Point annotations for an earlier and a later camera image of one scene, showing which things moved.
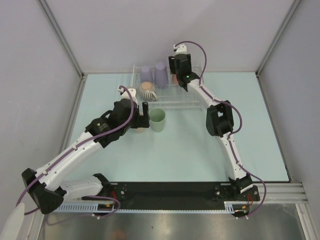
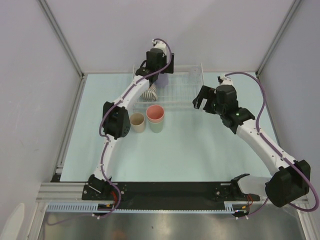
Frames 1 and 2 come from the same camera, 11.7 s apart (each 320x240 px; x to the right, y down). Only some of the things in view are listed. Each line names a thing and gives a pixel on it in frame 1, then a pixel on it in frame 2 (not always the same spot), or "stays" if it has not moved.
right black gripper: [172, 65] -> [206, 93]
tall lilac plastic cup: [161, 76] stays
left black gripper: [141, 121] -> [169, 69]
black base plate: [144, 196] stays
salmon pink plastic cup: [174, 81] -> [155, 113]
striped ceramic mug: [147, 91] stays
